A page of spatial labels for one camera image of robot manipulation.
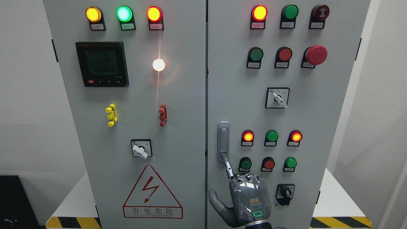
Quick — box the black knob selector switch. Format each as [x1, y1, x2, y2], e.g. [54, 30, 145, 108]
[276, 184, 295, 206]

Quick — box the green lit indicator light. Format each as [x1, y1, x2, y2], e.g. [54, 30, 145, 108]
[116, 5, 133, 22]

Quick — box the white glowing indicator light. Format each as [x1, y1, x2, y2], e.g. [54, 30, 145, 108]
[152, 58, 166, 72]

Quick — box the dark red buzzer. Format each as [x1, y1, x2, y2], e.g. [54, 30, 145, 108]
[311, 5, 330, 21]

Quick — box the red electric hazard sign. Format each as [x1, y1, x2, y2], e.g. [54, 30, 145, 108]
[122, 165, 183, 219]

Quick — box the right door upper rotary switch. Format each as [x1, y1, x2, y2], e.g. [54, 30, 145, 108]
[265, 87, 290, 109]

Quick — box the green push button lower left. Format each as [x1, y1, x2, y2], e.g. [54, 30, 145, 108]
[238, 157, 252, 172]

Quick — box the red emergency stop button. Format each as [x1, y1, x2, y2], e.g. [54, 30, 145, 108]
[305, 45, 328, 65]

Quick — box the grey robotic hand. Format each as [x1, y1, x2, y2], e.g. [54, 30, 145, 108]
[208, 153, 271, 228]

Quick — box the red lit indicator top right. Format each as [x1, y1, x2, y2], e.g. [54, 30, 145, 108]
[251, 5, 268, 22]

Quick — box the green push button lower right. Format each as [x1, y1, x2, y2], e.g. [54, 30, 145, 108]
[284, 157, 298, 171]

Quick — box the left door rotary switch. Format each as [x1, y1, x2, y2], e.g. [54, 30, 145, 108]
[130, 139, 153, 160]

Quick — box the green indicator middle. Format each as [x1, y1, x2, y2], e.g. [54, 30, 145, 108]
[266, 130, 279, 142]

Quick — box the grey right cabinet door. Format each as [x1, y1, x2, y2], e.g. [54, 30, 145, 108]
[207, 0, 370, 229]

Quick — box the door rotary switch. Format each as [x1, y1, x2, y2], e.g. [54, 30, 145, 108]
[265, 87, 290, 109]
[130, 139, 153, 160]

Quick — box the green push button upper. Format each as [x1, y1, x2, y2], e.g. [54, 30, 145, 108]
[248, 47, 264, 62]

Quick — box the red push button upper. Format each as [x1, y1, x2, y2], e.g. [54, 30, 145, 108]
[276, 46, 293, 62]

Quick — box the green push button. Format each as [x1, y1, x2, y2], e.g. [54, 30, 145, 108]
[238, 157, 252, 172]
[284, 157, 298, 171]
[248, 47, 264, 62]

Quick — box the yellow indicator light top left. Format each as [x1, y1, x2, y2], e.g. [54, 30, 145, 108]
[85, 6, 103, 22]

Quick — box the silver door handle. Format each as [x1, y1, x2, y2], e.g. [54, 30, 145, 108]
[217, 121, 230, 163]

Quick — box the green indicator top right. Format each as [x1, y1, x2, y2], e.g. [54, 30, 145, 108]
[282, 4, 299, 20]

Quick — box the grey left cabinet door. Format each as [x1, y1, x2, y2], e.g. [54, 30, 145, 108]
[43, 0, 206, 229]

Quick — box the black digital power meter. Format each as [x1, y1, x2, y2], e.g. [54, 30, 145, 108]
[75, 41, 128, 87]

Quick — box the lit red indicator left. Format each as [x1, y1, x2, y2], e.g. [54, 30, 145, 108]
[242, 129, 254, 142]

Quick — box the red ringed yellow indicator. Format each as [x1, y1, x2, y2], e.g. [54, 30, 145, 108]
[146, 6, 162, 22]

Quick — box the grey cabinet door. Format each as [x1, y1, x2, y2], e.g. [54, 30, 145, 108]
[43, 0, 206, 229]
[207, 0, 370, 229]

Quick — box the black box at left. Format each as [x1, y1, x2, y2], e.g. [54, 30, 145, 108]
[0, 176, 40, 229]

